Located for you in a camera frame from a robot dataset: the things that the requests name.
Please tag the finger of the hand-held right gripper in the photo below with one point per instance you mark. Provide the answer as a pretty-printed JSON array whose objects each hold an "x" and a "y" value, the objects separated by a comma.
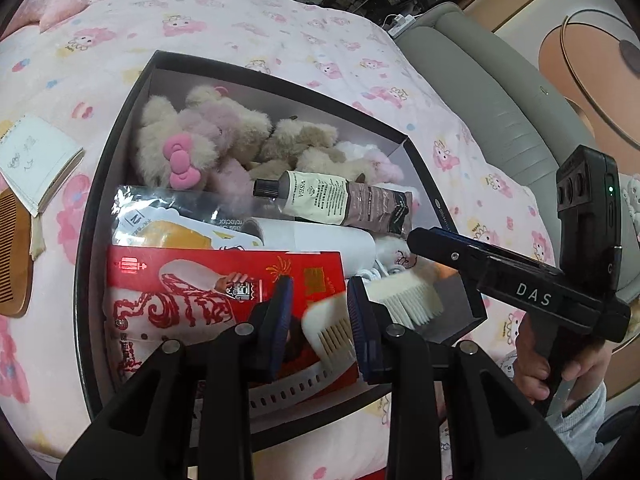
[{"x": 450, "y": 255}]

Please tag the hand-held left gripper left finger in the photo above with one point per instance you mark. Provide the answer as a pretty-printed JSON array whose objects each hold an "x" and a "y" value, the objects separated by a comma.
[{"x": 283, "y": 310}]

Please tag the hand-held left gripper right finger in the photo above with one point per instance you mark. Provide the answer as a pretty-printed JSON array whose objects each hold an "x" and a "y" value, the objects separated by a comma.
[{"x": 357, "y": 317}]

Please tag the cream plastic comb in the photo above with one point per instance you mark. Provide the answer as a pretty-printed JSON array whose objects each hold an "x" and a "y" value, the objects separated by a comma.
[{"x": 327, "y": 332}]

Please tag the dark cardboard box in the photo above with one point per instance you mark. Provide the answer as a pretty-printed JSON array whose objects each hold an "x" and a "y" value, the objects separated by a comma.
[{"x": 445, "y": 210}]

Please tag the wooden comb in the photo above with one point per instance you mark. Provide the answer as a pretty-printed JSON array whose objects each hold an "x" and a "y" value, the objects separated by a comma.
[{"x": 12, "y": 260}]

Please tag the white spiral notebook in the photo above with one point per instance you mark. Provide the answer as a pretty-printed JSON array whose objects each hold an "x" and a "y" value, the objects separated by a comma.
[{"x": 35, "y": 160}]

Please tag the person's right forearm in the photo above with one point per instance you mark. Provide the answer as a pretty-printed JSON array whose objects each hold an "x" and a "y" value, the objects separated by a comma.
[{"x": 577, "y": 425}]

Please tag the person's right hand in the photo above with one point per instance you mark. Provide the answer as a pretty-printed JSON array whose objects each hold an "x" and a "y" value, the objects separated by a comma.
[{"x": 531, "y": 360}]

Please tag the white cloth with pink print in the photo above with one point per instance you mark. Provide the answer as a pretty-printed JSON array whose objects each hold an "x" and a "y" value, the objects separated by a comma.
[{"x": 397, "y": 255}]

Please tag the white cylinder tube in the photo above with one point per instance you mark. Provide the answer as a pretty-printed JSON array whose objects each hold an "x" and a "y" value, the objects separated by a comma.
[{"x": 320, "y": 245}]

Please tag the hand cream tube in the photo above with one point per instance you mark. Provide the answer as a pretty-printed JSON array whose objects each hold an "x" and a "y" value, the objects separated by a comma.
[{"x": 320, "y": 197}]

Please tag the white and pink plush toy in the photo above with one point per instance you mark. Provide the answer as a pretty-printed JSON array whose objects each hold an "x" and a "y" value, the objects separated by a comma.
[{"x": 370, "y": 162}]

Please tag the red printed packet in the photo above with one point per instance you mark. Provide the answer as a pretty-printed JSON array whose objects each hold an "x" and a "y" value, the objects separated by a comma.
[{"x": 165, "y": 270}]

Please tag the clear plastic packet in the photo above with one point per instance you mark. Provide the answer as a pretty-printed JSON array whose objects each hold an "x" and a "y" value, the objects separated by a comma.
[{"x": 165, "y": 210}]

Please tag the brown plush toy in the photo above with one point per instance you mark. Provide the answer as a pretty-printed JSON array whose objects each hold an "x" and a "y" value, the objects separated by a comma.
[{"x": 300, "y": 145}]

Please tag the grey padded headboard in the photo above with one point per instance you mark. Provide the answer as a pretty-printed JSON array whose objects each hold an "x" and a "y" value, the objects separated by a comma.
[{"x": 475, "y": 70}]

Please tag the beige plush with pink bow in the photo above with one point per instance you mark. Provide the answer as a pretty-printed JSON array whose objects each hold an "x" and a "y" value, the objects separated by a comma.
[{"x": 200, "y": 130}]

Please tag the white power strip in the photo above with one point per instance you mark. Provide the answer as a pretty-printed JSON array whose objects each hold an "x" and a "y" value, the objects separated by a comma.
[{"x": 401, "y": 20}]

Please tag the pink moon-shaped pillow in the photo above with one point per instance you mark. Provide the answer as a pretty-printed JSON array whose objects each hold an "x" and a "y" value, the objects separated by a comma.
[{"x": 62, "y": 0}]

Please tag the round orange wall panel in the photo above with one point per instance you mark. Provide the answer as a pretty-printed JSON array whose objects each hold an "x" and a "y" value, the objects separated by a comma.
[{"x": 595, "y": 70}]

